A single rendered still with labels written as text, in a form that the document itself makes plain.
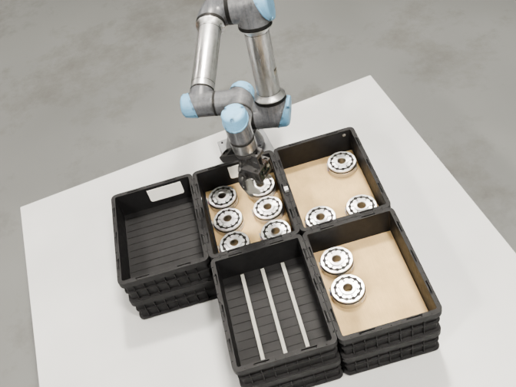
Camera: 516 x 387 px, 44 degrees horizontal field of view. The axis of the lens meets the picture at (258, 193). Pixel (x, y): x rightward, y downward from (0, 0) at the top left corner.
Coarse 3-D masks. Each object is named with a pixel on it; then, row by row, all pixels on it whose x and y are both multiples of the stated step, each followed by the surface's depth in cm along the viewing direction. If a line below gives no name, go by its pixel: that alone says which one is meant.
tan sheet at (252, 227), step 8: (272, 176) 232; (232, 184) 233; (208, 192) 232; (240, 192) 230; (208, 200) 230; (240, 200) 227; (248, 200) 226; (280, 200) 223; (240, 208) 224; (248, 208) 224; (248, 216) 221; (248, 224) 219; (256, 224) 218; (264, 224) 218; (216, 232) 219; (248, 232) 217; (256, 232) 216; (216, 240) 217; (256, 240) 214
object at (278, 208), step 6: (264, 198) 221; (270, 198) 221; (276, 198) 220; (258, 204) 220; (276, 204) 218; (282, 204) 218; (258, 210) 218; (276, 210) 217; (258, 216) 216; (264, 216) 216; (270, 216) 215; (276, 216) 216
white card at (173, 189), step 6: (168, 186) 227; (174, 186) 227; (180, 186) 228; (150, 192) 227; (156, 192) 228; (162, 192) 228; (168, 192) 229; (174, 192) 230; (180, 192) 230; (150, 198) 229; (156, 198) 230; (162, 198) 230
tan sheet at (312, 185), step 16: (320, 160) 232; (288, 176) 230; (304, 176) 229; (320, 176) 228; (352, 176) 225; (304, 192) 224; (320, 192) 222; (336, 192) 221; (352, 192) 220; (368, 192) 219; (304, 208) 219; (336, 208) 216; (304, 224) 214
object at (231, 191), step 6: (222, 186) 229; (228, 186) 228; (216, 192) 227; (228, 192) 226; (234, 192) 226; (210, 198) 226; (228, 198) 224; (234, 198) 224; (216, 204) 224; (222, 204) 223; (228, 204) 222
